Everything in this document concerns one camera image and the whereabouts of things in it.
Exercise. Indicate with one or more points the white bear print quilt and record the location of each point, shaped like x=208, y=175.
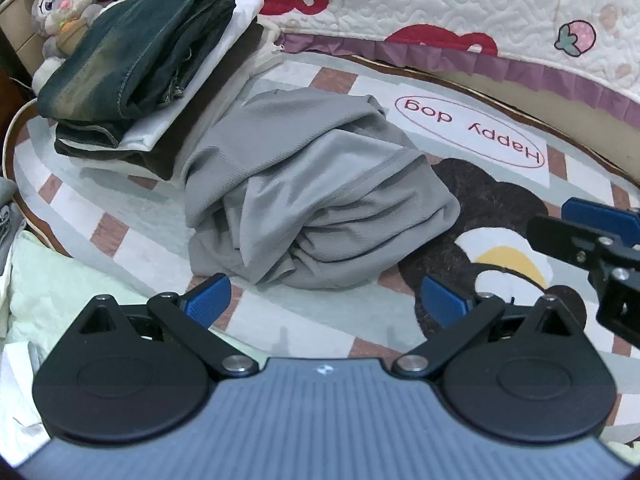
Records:
x=450, y=0

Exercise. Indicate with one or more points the beige bed base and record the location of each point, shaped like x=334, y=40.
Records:
x=600, y=135

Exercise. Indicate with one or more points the white folded garment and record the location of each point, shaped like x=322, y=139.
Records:
x=150, y=135

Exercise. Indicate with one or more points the dark brown folded garment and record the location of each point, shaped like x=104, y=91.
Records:
x=170, y=155

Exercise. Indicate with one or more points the grey garment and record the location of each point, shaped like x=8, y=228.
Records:
x=310, y=185

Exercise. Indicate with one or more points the beige board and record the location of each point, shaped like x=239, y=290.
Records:
x=20, y=25

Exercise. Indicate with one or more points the light green cloth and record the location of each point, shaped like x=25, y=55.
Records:
x=75, y=275

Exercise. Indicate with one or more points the dark denim jeans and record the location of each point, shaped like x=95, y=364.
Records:
x=140, y=45

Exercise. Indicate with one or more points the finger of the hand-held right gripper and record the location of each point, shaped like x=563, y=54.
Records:
x=565, y=237
x=600, y=217

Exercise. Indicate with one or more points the grey plush bunny toy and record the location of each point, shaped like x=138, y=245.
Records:
x=60, y=5

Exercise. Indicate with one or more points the round dog print mat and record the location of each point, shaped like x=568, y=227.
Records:
x=450, y=125

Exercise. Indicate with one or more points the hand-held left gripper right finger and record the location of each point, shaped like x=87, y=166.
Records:
x=442, y=300

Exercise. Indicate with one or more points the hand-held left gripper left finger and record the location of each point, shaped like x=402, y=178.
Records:
x=210, y=300

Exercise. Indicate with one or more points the dark green folded pants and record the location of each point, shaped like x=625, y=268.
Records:
x=85, y=140

